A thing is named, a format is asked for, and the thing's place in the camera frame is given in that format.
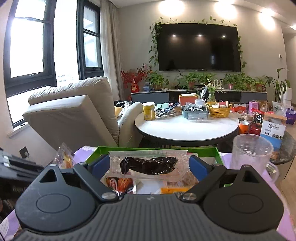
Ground clear packet dark dried fruit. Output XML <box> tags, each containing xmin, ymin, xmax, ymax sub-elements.
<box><xmin>107</xmin><ymin>149</ymin><xmax>190</xmax><ymax>182</ymax></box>

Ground green snack box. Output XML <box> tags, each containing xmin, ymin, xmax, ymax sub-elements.
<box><xmin>86</xmin><ymin>147</ymin><xmax>223</xmax><ymax>194</ymax></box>

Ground clear plastic pitcher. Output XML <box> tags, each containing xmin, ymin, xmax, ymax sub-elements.
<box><xmin>230</xmin><ymin>133</ymin><xmax>280</xmax><ymax>183</ymax></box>

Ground round white coffee table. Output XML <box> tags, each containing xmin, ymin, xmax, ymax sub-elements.
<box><xmin>134</xmin><ymin>113</ymin><xmax>239</xmax><ymax>147</ymax></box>

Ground orange cup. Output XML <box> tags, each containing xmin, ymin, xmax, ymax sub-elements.
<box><xmin>239</xmin><ymin>121</ymin><xmax>249</xmax><ymax>135</ymax></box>

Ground beige recliner armchair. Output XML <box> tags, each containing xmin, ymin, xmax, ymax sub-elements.
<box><xmin>23</xmin><ymin>77</ymin><xmax>143</xmax><ymax>152</ymax></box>

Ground blue-grey storage basket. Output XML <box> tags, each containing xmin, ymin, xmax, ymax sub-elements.
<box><xmin>182</xmin><ymin>106</ymin><xmax>208</xmax><ymax>121</ymax></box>

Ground yellow woven basket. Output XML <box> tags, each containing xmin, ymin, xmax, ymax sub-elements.
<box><xmin>206</xmin><ymin>102</ymin><xmax>231</xmax><ymax>118</ymax></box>

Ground grey TV console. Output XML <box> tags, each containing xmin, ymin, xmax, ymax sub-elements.
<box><xmin>131</xmin><ymin>89</ymin><xmax>267</xmax><ymax>104</ymax></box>

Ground orange tissue box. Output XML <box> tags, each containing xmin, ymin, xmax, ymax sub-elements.
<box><xmin>179</xmin><ymin>93</ymin><xmax>198</xmax><ymax>106</ymax></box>

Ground white blue cardboard box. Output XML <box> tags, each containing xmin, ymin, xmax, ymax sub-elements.
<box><xmin>260</xmin><ymin>113</ymin><xmax>287</xmax><ymax>151</ymax></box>

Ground dark round side table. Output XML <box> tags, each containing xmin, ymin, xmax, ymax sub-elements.
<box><xmin>270</xmin><ymin>131</ymin><xmax>295</xmax><ymax>165</ymax></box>

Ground pink small box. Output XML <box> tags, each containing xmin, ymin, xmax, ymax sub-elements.
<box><xmin>248</xmin><ymin>100</ymin><xmax>258</xmax><ymax>111</ymax></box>

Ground red flower arrangement vase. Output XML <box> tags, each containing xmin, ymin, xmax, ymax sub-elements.
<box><xmin>120</xmin><ymin>64</ymin><xmax>150</xmax><ymax>93</ymax></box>

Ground tall leafy floor plant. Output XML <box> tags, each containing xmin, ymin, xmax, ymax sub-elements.
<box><xmin>264</xmin><ymin>68</ymin><xmax>290</xmax><ymax>102</ymax></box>

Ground trailing vine around television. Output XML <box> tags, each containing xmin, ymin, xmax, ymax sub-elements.
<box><xmin>147</xmin><ymin>16</ymin><xmax>247</xmax><ymax>70</ymax></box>

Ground wall-mounted black television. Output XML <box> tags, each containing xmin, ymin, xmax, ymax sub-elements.
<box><xmin>156</xmin><ymin>22</ymin><xmax>241</xmax><ymax>72</ymax></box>

